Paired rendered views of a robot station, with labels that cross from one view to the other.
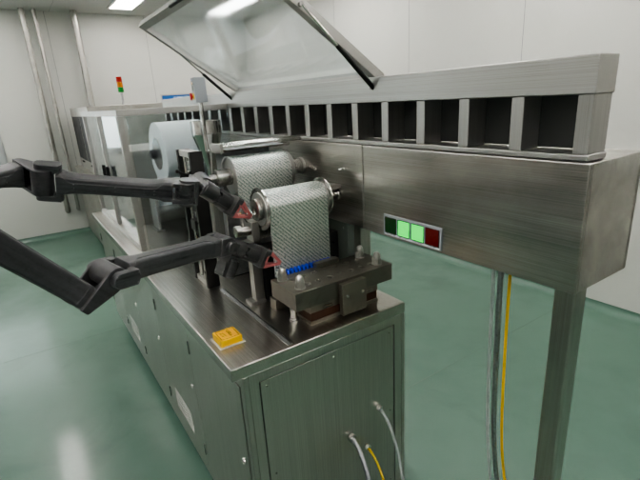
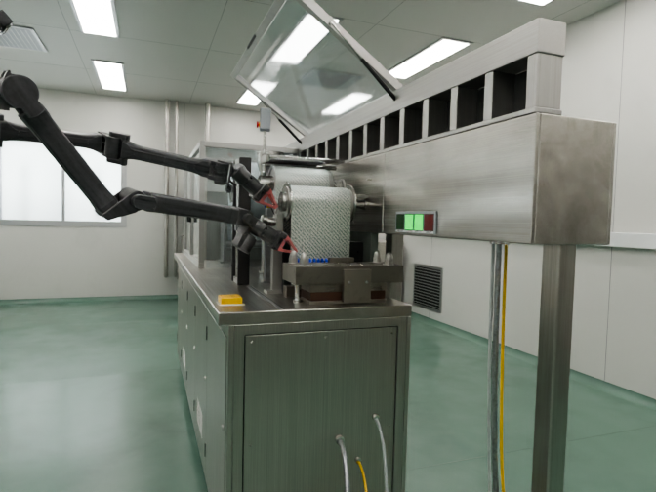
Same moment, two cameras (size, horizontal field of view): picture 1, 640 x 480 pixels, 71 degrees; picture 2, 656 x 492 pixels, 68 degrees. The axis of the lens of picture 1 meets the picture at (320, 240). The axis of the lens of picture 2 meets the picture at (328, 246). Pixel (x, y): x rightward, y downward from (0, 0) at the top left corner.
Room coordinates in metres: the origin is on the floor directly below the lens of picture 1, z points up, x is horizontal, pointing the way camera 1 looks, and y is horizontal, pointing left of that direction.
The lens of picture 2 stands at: (-0.26, -0.36, 1.18)
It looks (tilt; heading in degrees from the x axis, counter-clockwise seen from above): 3 degrees down; 13
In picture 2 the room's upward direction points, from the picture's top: 1 degrees clockwise
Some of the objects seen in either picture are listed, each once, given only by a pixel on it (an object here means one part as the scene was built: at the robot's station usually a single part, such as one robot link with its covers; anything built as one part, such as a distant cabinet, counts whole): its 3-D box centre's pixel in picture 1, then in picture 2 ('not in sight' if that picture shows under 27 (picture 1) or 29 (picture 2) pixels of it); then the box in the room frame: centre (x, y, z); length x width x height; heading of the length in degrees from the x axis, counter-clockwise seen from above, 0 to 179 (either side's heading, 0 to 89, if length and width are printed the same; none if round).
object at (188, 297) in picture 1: (194, 245); (246, 271); (2.30, 0.68, 0.88); 2.52 x 0.66 x 0.04; 33
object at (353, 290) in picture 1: (353, 295); (356, 285); (1.36, -0.10, 0.97); 0.10 x 0.03 x 0.11; 123
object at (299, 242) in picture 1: (302, 244); (320, 240); (1.50, 0.06, 1.11); 0.23 x 0.01 x 0.18; 123
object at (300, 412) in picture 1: (208, 319); (248, 350); (2.30, 0.67, 0.43); 2.52 x 0.64 x 0.86; 33
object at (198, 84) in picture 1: (197, 90); (263, 119); (1.97, 0.47, 1.66); 0.07 x 0.07 x 0.10; 23
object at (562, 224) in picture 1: (280, 164); (334, 200); (2.28, 0.18, 1.29); 3.10 x 0.28 x 0.30; 33
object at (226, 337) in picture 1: (227, 336); (229, 299); (1.23, 0.30, 0.91); 0.07 x 0.07 x 0.02; 33
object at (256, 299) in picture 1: (251, 263); (272, 253); (1.50, 0.25, 1.05); 0.06 x 0.05 x 0.31; 123
